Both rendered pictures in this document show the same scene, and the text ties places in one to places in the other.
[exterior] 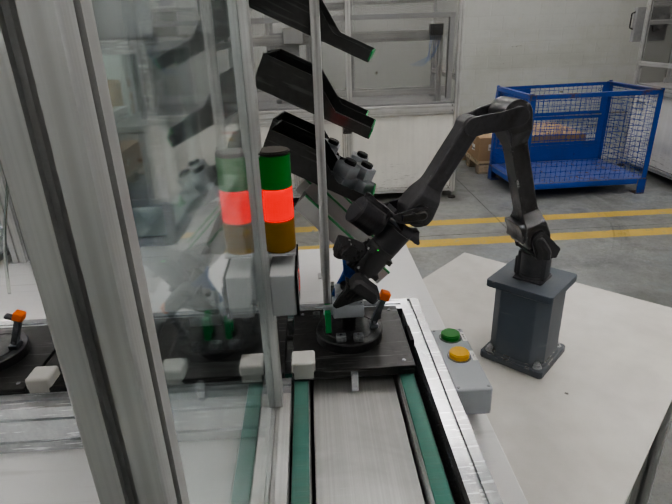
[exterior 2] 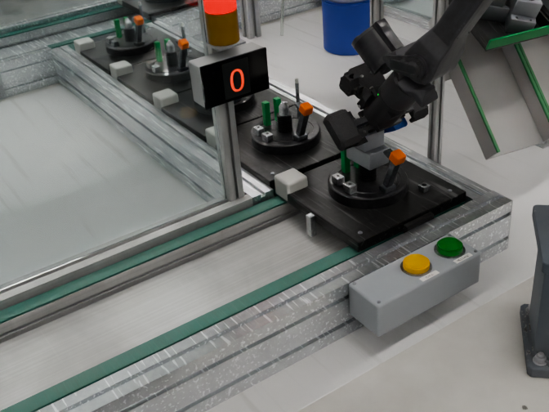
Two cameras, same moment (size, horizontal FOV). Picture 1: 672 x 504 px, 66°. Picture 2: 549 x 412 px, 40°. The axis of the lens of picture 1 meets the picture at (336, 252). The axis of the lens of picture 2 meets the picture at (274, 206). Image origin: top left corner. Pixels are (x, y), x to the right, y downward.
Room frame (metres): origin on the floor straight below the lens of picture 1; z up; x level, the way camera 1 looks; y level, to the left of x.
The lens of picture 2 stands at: (0.25, -0.95, 1.67)
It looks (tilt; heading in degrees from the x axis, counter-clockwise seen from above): 32 degrees down; 61
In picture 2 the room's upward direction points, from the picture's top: 5 degrees counter-clockwise
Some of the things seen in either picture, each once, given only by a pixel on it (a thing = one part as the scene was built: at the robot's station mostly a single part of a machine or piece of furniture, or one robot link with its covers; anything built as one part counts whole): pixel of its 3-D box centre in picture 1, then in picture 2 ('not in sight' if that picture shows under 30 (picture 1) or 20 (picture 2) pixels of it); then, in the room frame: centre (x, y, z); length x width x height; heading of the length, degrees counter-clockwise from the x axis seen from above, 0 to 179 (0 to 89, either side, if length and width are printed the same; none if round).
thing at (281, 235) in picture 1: (279, 232); (222, 25); (0.76, 0.09, 1.28); 0.05 x 0.05 x 0.05
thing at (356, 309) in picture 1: (343, 298); (363, 140); (0.96, -0.01, 1.06); 0.08 x 0.04 x 0.07; 93
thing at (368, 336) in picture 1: (349, 331); (368, 182); (0.96, -0.02, 0.98); 0.14 x 0.14 x 0.02
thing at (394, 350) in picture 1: (349, 339); (368, 192); (0.96, -0.02, 0.96); 0.24 x 0.24 x 0.02; 2
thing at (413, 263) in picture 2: (459, 355); (416, 266); (0.88, -0.24, 0.96); 0.04 x 0.04 x 0.02
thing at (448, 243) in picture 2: (450, 336); (449, 248); (0.95, -0.24, 0.96); 0.04 x 0.04 x 0.02
